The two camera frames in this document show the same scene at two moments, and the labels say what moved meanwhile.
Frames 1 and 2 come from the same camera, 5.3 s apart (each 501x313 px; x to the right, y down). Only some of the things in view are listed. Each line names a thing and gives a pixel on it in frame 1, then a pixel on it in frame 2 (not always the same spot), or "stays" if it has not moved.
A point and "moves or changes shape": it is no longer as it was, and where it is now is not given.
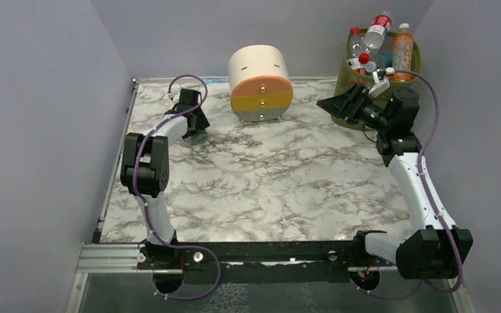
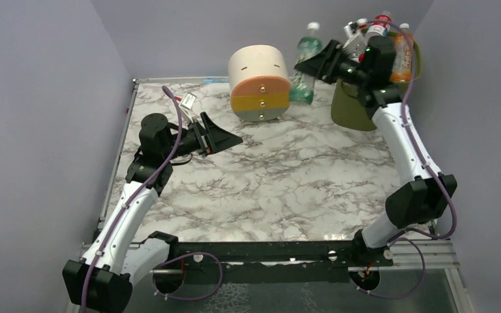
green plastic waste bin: [349, 79] stays
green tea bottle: [200, 137] moves or changes shape
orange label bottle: [402, 54] stays
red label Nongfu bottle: [353, 50] to [362, 25]
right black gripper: [353, 104] to [334, 60]
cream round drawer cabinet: [260, 85] stays
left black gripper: [197, 131] to [207, 136]
